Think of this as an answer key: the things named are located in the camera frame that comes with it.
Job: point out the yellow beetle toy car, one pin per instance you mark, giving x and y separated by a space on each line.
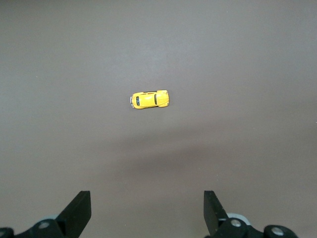
149 99

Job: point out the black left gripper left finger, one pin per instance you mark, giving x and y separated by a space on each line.
76 213

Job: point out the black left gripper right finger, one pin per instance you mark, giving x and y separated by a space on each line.
213 215

